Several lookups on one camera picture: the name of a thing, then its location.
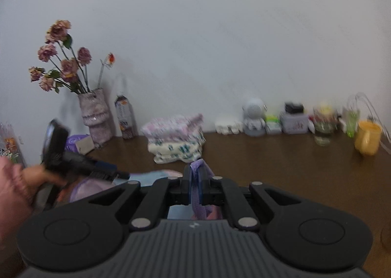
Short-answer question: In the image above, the brown tea bottle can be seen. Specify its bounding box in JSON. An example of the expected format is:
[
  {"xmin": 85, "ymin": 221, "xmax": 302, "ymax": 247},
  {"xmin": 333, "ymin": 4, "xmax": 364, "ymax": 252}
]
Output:
[{"xmin": 114, "ymin": 92, "xmax": 136, "ymax": 140}]

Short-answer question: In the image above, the white power adapter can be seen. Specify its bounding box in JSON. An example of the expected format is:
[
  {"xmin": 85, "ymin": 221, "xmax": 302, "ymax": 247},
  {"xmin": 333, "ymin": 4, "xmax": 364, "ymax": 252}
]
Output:
[{"xmin": 215, "ymin": 117, "xmax": 244, "ymax": 135}]

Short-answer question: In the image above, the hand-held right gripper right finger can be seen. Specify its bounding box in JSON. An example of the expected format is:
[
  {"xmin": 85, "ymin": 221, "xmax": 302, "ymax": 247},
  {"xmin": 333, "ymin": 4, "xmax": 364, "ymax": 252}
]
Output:
[{"xmin": 200, "ymin": 176, "xmax": 303, "ymax": 232}]

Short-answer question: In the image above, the lilac textured vase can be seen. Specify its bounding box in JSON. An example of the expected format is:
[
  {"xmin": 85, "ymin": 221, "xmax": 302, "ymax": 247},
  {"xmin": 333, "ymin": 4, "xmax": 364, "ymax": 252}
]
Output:
[{"xmin": 77, "ymin": 89, "xmax": 114, "ymax": 145}]

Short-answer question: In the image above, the person's left forearm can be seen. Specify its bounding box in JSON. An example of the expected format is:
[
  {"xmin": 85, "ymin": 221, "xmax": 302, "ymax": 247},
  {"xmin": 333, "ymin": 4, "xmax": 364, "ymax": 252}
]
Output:
[{"xmin": 0, "ymin": 156, "xmax": 34, "ymax": 254}]

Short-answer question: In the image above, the printed plastic packet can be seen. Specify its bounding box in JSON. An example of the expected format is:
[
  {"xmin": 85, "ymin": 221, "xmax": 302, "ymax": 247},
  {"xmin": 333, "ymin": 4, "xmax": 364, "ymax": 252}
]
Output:
[{"xmin": 0, "ymin": 122, "xmax": 26, "ymax": 164}]

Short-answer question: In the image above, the dried rose bouquet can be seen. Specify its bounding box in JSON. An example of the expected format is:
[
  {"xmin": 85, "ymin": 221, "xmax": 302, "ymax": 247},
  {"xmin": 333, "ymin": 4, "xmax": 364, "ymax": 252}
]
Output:
[{"xmin": 28, "ymin": 20, "xmax": 92, "ymax": 94}]

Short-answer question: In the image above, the purple tissue pack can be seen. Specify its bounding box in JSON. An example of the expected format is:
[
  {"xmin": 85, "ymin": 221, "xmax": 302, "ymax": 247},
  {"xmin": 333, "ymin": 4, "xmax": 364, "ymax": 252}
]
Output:
[{"xmin": 65, "ymin": 134, "xmax": 95, "ymax": 155}]

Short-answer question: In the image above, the small white box with black device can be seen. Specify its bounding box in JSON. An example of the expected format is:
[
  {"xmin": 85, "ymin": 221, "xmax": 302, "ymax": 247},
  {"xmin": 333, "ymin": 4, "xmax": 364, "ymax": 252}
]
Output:
[{"xmin": 279, "ymin": 112, "xmax": 309, "ymax": 135}]

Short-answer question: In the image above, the black charger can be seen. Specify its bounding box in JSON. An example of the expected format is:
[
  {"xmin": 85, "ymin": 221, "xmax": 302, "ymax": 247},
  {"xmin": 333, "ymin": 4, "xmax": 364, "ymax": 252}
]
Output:
[{"xmin": 285, "ymin": 102, "xmax": 305, "ymax": 114}]

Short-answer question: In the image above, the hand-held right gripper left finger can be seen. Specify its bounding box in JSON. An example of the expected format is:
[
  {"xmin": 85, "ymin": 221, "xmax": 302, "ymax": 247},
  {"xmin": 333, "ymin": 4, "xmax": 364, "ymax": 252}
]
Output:
[{"xmin": 88, "ymin": 164, "xmax": 196, "ymax": 233}]

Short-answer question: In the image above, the orange artificial flower stem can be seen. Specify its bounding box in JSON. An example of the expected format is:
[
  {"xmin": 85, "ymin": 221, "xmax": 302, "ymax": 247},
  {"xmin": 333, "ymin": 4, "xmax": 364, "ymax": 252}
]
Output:
[{"xmin": 97, "ymin": 53, "xmax": 116, "ymax": 89}]

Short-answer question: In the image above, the white robot-shaped speaker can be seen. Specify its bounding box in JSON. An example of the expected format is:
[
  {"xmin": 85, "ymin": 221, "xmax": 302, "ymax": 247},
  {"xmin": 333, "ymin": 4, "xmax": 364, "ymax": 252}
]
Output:
[{"xmin": 243, "ymin": 98, "xmax": 268, "ymax": 137}]

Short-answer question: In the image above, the glass cup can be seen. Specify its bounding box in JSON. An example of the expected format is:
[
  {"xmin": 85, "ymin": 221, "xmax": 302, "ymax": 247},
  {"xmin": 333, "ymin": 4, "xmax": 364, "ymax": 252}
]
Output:
[{"xmin": 312, "ymin": 105, "xmax": 338, "ymax": 146}]

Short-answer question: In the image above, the green spray bottle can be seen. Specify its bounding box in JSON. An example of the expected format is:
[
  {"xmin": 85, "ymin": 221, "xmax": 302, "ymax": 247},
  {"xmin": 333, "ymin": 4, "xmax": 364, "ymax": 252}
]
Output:
[{"xmin": 345, "ymin": 95, "xmax": 361, "ymax": 138}]

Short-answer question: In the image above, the person's left hand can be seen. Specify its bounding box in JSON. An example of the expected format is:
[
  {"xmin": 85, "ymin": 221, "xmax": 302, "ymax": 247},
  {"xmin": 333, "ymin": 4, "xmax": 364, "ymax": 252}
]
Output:
[{"xmin": 21, "ymin": 164, "xmax": 69, "ymax": 205}]

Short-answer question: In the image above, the yellow mug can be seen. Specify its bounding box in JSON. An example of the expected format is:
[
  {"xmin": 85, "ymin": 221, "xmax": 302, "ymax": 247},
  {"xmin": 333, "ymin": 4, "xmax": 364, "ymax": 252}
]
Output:
[{"xmin": 354, "ymin": 121, "xmax": 383, "ymax": 156}]

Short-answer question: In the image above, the pink and blue mesh vest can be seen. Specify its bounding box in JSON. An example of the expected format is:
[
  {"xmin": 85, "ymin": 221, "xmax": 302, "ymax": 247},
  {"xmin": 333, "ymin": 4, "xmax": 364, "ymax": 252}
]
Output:
[{"xmin": 56, "ymin": 159, "xmax": 227, "ymax": 220}]

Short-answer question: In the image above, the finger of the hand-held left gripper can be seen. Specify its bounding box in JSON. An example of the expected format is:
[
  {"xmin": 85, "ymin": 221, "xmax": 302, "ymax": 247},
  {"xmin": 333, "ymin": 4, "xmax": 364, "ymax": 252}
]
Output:
[
  {"xmin": 82, "ymin": 157, "xmax": 119, "ymax": 172},
  {"xmin": 87, "ymin": 170, "xmax": 131, "ymax": 181}
]

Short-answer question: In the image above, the green and white small box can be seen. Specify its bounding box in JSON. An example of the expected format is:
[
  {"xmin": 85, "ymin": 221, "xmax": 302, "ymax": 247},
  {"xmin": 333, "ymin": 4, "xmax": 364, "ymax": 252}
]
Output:
[{"xmin": 265, "ymin": 114, "xmax": 282, "ymax": 134}]

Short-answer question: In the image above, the cream floral folded garment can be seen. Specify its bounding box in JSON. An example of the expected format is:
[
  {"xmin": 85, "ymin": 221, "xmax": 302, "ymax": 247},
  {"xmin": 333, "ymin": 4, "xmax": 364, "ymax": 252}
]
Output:
[{"xmin": 147, "ymin": 133, "xmax": 206, "ymax": 164}]

